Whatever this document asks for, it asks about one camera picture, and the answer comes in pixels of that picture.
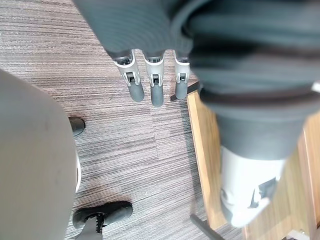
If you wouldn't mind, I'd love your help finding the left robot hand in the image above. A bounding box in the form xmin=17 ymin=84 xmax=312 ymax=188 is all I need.
xmin=72 ymin=0 xmax=320 ymax=229

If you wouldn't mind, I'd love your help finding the dark robot foot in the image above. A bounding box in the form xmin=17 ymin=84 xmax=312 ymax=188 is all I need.
xmin=72 ymin=200 xmax=134 ymax=233
xmin=68 ymin=116 xmax=86 ymax=137

